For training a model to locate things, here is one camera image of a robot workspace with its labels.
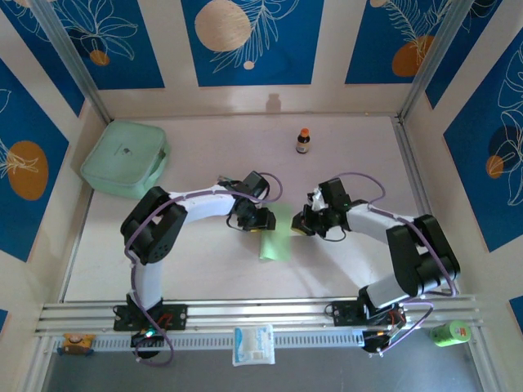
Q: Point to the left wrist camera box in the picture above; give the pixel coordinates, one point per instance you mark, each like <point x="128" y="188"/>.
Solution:
<point x="253" y="185"/>

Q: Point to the mint green zipper pouch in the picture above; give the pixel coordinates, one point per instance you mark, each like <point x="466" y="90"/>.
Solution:
<point x="122" y="157"/>

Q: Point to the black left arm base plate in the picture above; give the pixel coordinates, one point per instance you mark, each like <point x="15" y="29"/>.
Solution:
<point x="180" y="316"/>

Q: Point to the aluminium side rail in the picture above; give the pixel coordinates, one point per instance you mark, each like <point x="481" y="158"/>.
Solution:
<point x="412" y="163"/>

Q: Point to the brown bottle with orange cap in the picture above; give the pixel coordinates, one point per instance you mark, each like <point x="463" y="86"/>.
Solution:
<point x="302" y="143"/>

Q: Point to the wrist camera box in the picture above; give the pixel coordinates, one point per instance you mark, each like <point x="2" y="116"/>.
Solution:
<point x="335" y="194"/>
<point x="253" y="185"/>

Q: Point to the white gauze packet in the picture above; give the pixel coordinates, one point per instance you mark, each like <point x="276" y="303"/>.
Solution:
<point x="253" y="345"/>

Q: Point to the small orange yellow toy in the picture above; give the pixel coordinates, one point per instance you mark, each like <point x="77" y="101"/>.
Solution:
<point x="77" y="343"/>

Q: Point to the light green cloth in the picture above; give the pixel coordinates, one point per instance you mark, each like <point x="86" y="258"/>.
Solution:
<point x="278" y="245"/>

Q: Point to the black controller board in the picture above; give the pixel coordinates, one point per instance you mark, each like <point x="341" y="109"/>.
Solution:
<point x="143" y="339"/>
<point x="378" y="339"/>

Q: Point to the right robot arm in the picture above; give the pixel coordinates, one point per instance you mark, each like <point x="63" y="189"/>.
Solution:
<point x="367" y="224"/>

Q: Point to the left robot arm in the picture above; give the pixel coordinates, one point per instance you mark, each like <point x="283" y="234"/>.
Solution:
<point x="204" y="204"/>

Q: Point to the aluminium frame post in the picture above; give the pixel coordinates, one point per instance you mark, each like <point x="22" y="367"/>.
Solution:
<point x="438" y="53"/>
<point x="70" y="53"/>

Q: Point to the aluminium mounting rail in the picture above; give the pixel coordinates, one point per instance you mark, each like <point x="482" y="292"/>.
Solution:
<point x="265" y="310"/>

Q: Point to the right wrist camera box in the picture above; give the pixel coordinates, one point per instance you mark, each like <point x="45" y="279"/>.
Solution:
<point x="335" y="194"/>

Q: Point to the small printed sachet packet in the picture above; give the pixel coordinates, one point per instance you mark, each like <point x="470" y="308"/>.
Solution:
<point x="223" y="178"/>

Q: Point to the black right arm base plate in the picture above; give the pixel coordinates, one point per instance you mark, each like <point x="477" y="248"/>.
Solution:
<point x="345" y="313"/>

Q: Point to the green can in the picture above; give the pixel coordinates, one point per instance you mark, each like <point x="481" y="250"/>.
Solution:
<point x="449" y="334"/>

